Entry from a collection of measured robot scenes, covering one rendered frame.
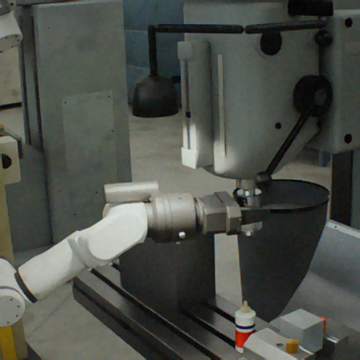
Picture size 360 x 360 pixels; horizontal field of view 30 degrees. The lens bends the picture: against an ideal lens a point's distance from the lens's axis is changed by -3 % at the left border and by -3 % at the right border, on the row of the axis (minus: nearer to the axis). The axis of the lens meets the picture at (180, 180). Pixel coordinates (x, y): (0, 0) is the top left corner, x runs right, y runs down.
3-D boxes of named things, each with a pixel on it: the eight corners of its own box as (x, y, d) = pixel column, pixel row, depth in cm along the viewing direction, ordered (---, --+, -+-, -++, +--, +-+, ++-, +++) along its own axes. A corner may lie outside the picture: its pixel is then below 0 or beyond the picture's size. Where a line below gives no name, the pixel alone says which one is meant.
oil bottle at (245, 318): (243, 355, 135) (243, 307, 132) (231, 347, 139) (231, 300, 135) (259, 349, 137) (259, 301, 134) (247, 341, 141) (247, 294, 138)
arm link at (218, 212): (242, 198, 120) (174, 204, 117) (242, 250, 122) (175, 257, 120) (223, 178, 131) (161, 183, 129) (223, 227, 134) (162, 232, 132)
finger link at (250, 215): (268, 221, 126) (235, 224, 125) (268, 205, 125) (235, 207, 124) (271, 224, 125) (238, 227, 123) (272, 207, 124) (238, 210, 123)
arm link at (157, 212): (174, 247, 121) (109, 253, 119) (164, 233, 131) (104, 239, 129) (171, 183, 119) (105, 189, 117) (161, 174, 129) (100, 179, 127)
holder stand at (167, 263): (177, 312, 155) (173, 230, 149) (120, 283, 171) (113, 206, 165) (216, 296, 162) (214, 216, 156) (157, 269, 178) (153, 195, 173)
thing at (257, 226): (231, 226, 129) (231, 195, 128) (252, 221, 131) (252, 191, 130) (245, 233, 125) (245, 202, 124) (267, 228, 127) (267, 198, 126)
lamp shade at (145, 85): (123, 115, 108) (120, 76, 106) (150, 107, 113) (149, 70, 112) (160, 119, 104) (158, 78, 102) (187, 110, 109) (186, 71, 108)
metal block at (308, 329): (301, 358, 118) (303, 329, 116) (279, 345, 123) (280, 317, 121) (322, 348, 121) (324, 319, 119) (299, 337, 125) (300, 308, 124)
